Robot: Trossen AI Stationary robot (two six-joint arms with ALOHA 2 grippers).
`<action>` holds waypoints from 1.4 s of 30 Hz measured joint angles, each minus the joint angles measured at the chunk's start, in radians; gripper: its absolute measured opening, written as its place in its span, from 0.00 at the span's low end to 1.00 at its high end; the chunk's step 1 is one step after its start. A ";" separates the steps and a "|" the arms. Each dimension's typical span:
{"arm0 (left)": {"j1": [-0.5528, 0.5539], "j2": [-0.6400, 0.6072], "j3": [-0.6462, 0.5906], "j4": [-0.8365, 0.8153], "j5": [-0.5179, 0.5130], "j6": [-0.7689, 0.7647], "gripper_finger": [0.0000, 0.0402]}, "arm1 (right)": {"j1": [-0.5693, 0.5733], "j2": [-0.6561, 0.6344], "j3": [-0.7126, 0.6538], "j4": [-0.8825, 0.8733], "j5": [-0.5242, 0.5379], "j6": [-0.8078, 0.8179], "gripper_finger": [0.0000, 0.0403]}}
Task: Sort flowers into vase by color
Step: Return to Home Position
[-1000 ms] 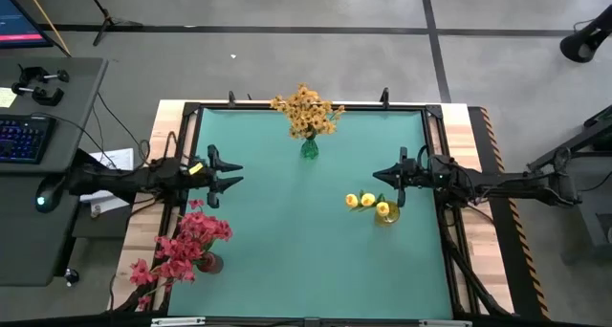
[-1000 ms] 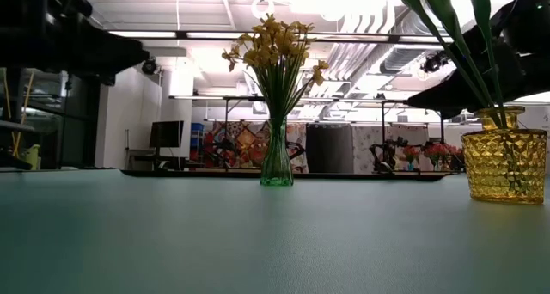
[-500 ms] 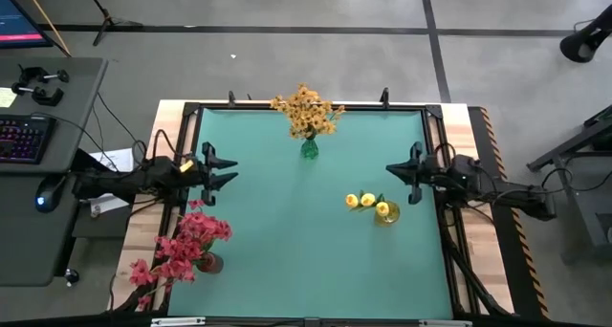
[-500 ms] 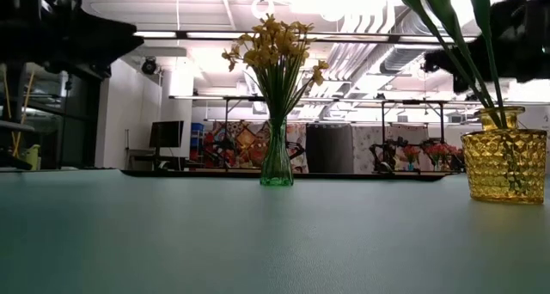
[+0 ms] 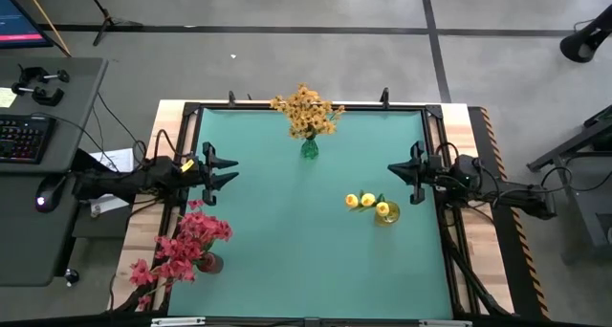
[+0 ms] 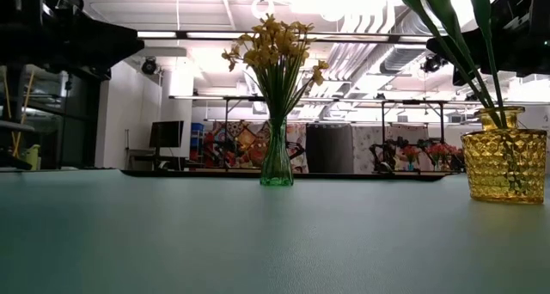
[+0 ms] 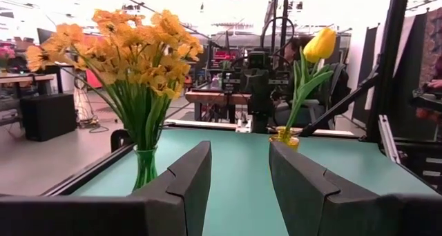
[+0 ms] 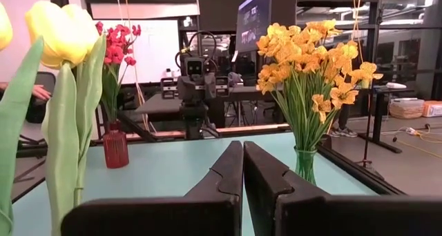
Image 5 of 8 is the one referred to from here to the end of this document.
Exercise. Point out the white paper sheets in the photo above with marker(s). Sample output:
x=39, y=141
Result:
x=106, y=203

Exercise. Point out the yellow glass vase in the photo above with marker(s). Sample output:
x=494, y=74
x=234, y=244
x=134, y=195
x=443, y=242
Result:
x=391, y=217

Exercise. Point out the silver metal bracket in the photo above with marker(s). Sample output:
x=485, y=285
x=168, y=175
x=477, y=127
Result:
x=444, y=323
x=177, y=321

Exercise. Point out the black round knob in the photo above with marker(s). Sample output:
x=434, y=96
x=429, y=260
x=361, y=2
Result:
x=72, y=276

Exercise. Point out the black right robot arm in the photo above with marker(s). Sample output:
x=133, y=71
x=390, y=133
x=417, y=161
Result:
x=507, y=195

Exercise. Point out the black screw clamp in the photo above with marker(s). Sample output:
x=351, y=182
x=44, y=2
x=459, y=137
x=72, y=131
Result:
x=36, y=73
x=43, y=96

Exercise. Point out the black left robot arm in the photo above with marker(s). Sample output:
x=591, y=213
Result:
x=124, y=181

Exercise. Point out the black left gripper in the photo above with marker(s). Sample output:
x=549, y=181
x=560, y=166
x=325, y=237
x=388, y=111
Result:
x=196, y=174

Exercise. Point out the thin yellow rod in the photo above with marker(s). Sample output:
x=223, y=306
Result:
x=46, y=19

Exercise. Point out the green glass vase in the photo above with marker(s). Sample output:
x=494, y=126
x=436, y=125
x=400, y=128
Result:
x=310, y=149

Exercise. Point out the black tripod stand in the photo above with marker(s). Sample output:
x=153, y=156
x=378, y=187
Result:
x=111, y=20

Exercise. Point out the pale yellow sticky note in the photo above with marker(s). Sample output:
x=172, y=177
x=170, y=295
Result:
x=6, y=97

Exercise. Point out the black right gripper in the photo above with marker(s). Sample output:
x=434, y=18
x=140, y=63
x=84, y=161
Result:
x=440, y=174

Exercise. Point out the black hazard-striped table edge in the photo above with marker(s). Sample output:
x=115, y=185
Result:
x=516, y=250

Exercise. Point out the grey desk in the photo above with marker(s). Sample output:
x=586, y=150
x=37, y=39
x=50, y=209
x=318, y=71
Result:
x=28, y=241

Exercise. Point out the teal table mat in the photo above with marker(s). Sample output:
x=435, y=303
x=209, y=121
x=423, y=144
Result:
x=363, y=289

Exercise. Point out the backlit black keyboard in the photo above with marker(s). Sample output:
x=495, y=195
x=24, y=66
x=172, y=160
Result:
x=24, y=138

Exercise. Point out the black computer mouse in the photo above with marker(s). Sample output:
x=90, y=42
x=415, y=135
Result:
x=48, y=193

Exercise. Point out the black round stand base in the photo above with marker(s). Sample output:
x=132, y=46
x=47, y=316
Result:
x=581, y=45

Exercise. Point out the monitor with blue screen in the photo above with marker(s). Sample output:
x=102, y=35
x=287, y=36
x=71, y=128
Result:
x=19, y=26

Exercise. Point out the small black frame clamp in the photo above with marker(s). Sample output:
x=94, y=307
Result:
x=385, y=96
x=232, y=97

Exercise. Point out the red glass vase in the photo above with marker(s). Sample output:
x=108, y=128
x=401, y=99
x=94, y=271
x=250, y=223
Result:
x=212, y=263

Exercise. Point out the black aluminium table frame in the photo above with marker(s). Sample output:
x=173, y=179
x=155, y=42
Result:
x=191, y=109

